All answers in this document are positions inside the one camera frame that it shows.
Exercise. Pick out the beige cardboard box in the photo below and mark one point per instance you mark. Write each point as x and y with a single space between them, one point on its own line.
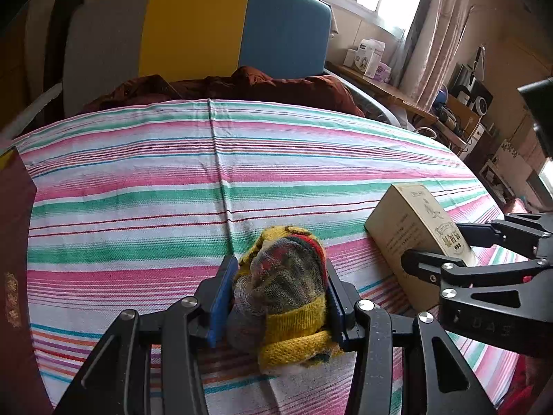
406 233

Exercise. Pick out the yellow knitted sock ball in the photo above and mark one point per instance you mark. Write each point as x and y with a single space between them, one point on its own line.
285 276

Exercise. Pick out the gold metal tin box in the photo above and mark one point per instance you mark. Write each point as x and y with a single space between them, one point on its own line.
17 268

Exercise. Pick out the wooden side desk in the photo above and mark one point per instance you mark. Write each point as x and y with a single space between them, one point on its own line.
389 88

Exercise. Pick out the small white box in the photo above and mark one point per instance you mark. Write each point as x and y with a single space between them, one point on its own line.
350 57

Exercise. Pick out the grey yellow blue chair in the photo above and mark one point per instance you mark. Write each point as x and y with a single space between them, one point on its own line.
194 30

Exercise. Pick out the pink striped curtain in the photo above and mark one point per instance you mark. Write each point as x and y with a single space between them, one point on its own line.
436 30

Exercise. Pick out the striped tablecloth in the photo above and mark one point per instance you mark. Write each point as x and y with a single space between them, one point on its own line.
151 190

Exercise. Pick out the dark red blanket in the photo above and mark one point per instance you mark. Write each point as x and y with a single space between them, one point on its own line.
281 88

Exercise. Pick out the tall white box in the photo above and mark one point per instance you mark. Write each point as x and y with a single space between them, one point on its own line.
370 58

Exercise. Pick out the cluttered shelf unit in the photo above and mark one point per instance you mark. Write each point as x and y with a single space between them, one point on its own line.
475 103

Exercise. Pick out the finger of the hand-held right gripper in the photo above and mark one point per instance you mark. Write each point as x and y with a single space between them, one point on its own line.
497 230
432 270

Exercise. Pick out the purple box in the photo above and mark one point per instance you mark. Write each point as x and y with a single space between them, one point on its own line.
383 73

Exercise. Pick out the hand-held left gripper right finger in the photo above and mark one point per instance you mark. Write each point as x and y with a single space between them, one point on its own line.
335 307

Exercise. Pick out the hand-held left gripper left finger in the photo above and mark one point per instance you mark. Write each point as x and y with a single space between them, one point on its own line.
220 302

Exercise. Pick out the red cloth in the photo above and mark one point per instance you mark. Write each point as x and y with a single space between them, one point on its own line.
531 389

